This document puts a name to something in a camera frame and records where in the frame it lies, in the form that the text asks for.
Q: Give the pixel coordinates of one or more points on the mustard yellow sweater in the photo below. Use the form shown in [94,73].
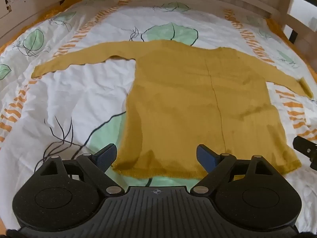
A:
[188,104]

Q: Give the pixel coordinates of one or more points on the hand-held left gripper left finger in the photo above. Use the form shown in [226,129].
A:
[107,155]

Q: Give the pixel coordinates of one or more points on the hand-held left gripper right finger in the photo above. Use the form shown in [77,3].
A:
[205,157]

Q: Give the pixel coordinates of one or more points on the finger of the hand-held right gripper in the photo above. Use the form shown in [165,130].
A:
[304,146]

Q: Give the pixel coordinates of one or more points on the white leaf print duvet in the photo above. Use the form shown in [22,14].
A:
[74,96]

